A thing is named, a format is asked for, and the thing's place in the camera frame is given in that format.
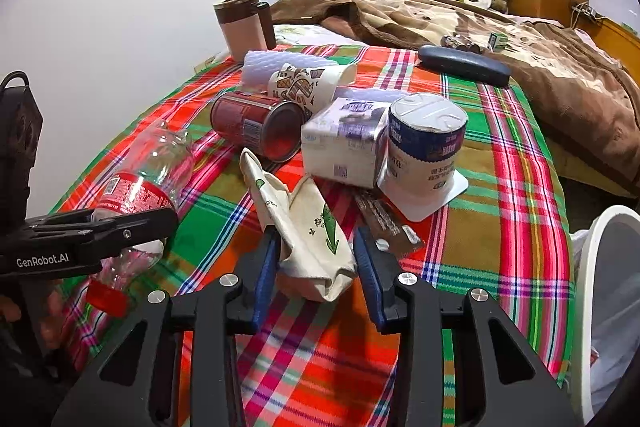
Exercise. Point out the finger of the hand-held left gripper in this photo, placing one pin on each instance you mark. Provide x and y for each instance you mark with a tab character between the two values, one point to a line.
140	227

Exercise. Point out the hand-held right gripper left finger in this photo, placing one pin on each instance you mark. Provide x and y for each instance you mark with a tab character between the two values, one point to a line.
265	277

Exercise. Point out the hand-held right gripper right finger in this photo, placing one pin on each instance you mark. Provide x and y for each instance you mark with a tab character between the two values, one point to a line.
372	277

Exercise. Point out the brown snack wrapper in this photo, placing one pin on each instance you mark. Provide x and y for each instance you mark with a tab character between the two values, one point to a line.
385	219

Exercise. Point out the beige drink carton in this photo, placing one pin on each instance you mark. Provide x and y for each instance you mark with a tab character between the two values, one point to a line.
310	232

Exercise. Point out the clear plastic bottle red label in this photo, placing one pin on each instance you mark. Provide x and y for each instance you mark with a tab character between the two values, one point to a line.
150	157

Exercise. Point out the white purple tissue pack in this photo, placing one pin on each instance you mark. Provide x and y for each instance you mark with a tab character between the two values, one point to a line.
340	152

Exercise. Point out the white blue yogurt cup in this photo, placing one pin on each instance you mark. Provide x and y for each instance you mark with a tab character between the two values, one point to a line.
425	157

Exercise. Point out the red metal can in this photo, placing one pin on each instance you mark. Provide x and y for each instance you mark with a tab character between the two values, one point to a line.
240	117

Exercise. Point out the patterned paper cup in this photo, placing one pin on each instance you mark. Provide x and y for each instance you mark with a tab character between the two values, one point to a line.
300	87

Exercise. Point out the white trash bin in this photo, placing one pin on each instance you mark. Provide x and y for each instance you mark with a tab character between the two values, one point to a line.
600	232

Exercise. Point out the person's left hand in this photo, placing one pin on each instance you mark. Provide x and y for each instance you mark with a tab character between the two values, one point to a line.
55	314

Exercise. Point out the plaid cloth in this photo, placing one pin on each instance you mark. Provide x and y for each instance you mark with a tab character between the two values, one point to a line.
500	207

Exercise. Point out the pink brown travel mug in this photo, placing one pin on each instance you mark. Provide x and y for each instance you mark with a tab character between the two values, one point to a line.
240	32

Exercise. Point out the dark blue glasses case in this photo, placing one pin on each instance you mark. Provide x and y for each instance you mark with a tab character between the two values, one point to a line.
460	64

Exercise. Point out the white floral sheet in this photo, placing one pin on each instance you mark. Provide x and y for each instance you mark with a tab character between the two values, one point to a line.
300	34

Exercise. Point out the small green box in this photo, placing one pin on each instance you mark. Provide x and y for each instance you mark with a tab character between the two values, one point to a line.
497	42

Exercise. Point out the brown patterned blanket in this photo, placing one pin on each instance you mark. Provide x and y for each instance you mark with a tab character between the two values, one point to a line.
550	72

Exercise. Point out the wooden headboard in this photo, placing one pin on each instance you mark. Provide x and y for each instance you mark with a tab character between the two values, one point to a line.
615	37

